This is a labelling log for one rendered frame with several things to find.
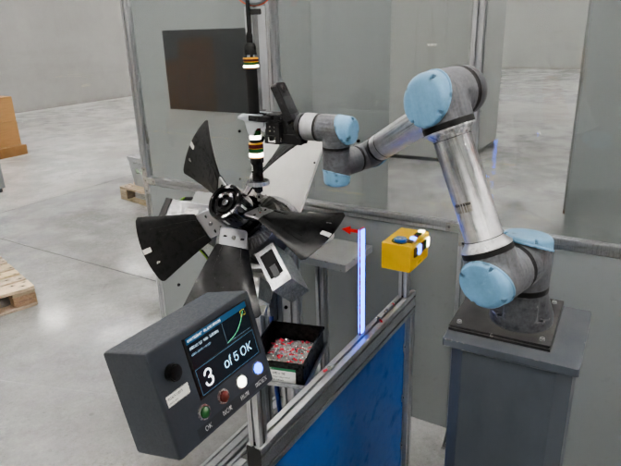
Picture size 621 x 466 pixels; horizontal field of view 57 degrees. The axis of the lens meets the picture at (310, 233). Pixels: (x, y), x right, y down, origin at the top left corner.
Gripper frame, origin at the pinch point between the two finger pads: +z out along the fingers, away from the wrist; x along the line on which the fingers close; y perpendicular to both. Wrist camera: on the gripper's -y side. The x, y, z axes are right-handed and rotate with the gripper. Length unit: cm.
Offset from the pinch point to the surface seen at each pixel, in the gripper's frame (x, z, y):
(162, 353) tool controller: -80, -43, 24
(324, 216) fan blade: 5.7, -22.7, 29.8
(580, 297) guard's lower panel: 70, -90, 69
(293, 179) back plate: 30.4, 4.4, 27.6
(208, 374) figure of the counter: -73, -45, 31
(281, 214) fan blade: 0.8, -10.4, 29.7
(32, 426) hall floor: -17, 124, 150
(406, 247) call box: 21, -43, 41
